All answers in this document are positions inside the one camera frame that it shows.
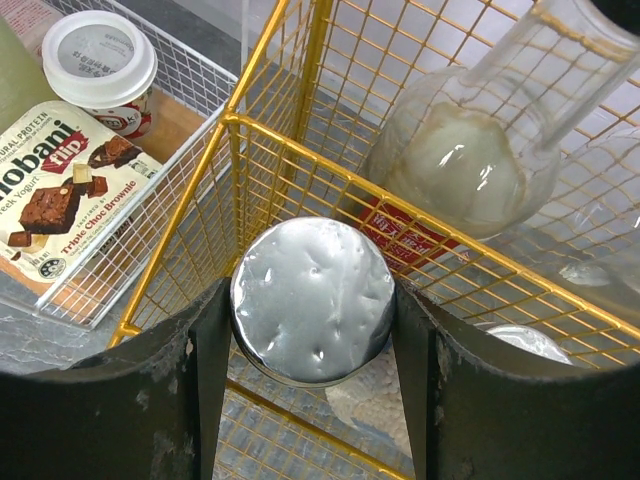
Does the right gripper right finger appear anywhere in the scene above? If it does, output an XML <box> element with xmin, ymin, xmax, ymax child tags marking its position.
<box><xmin>392</xmin><ymin>282</ymin><xmax>639</xmax><ymax>479</ymax></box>

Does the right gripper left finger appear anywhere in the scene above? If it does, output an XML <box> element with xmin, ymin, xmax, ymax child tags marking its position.
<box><xmin>1</xmin><ymin>278</ymin><xmax>231</xmax><ymax>479</ymax></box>

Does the white lid spice jar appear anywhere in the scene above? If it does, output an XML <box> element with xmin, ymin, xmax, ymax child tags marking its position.
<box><xmin>485</xmin><ymin>324</ymin><xmax>573</xmax><ymax>366</ymax></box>

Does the silver lid spice jar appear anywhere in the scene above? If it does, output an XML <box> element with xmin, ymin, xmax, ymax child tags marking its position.
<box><xmin>229</xmin><ymin>215</ymin><xmax>416</xmax><ymax>451</ymax></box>

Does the dark soy sauce bottle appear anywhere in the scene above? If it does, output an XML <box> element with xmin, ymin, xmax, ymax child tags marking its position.
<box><xmin>359</xmin><ymin>1</ymin><xmax>639</xmax><ymax>241</ymax></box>

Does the chobani yogurt tub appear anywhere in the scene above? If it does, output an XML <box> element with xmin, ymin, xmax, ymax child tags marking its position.
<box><xmin>1</xmin><ymin>101</ymin><xmax>161</xmax><ymax>294</ymax></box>

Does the pale green bottle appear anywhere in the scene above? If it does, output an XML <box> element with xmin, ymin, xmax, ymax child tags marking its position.
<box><xmin>0</xmin><ymin>19</ymin><xmax>59</xmax><ymax>132</ymax></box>

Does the white lid container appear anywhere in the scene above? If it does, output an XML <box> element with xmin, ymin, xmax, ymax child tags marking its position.
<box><xmin>41</xmin><ymin>10</ymin><xmax>158</xmax><ymax>139</ymax></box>

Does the yellow wire basket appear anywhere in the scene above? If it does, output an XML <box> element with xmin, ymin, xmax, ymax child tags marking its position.
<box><xmin>107</xmin><ymin>0</ymin><xmax>640</xmax><ymax>480</ymax></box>

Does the white wire shelf rack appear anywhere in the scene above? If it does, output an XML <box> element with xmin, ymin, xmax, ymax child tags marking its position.
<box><xmin>0</xmin><ymin>0</ymin><xmax>241</xmax><ymax>329</ymax></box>

